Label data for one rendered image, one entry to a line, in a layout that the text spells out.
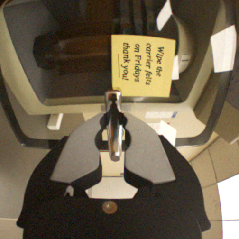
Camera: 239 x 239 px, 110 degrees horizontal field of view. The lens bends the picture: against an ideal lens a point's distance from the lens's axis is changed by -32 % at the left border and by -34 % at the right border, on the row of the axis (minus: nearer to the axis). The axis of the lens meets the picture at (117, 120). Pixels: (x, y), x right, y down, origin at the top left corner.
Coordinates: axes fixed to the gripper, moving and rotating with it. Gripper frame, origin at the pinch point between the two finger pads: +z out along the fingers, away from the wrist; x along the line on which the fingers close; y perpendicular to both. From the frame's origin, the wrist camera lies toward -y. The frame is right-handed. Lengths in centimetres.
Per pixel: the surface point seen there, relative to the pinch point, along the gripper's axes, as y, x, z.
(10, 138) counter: 9.2, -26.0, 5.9
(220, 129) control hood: 9.0, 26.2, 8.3
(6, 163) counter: 12.7, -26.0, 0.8
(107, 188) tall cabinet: 265, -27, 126
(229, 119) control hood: 5.2, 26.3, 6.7
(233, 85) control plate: -2.9, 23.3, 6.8
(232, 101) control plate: 0.6, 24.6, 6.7
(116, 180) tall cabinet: 259, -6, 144
